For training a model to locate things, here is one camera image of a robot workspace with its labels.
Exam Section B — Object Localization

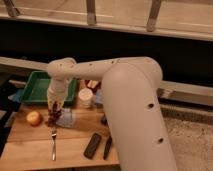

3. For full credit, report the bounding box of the red bowl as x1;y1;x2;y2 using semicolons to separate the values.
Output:
85;80;101;91

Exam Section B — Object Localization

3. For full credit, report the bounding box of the black tape roll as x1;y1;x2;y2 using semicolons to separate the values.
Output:
101;115;107;125

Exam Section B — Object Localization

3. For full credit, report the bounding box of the white wrapped gripper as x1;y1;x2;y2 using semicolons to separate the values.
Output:
47;78;71;110

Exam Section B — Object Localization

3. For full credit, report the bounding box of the black remote control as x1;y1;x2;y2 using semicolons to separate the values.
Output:
83;133;102;159

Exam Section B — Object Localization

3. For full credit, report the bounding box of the yellow red apple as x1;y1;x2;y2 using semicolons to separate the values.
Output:
26;111;42;126

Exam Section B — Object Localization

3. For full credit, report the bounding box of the white cup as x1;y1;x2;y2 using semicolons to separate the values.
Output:
78;88;93;108

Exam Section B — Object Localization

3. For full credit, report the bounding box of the silver fork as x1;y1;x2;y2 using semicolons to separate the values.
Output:
51;130;57;161

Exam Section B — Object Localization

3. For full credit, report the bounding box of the grey blue cloth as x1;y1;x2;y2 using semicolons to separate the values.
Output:
56;108;75;128

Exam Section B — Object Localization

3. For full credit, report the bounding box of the banana piece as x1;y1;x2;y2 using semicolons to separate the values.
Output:
87;80;100;88

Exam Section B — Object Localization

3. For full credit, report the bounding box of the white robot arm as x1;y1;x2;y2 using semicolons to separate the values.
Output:
47;57;177;171

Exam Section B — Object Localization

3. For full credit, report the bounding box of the blue object left of table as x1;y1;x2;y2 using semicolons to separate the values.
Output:
8;89;23;103

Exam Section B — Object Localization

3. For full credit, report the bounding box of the green plastic tray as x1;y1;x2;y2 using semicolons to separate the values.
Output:
21;71;77;106

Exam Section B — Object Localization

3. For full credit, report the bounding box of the dark red grape bunch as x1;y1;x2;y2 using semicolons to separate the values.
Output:
46;102;62;127

